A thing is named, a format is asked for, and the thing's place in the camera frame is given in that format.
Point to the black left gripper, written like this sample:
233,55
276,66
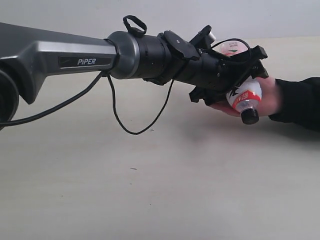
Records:
220,69

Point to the pink peach label bottle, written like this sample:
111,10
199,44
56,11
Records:
244,99

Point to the black sleeve forearm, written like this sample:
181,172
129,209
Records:
299,103

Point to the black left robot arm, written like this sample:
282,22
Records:
29,55

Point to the open person hand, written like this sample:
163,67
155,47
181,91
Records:
270,104

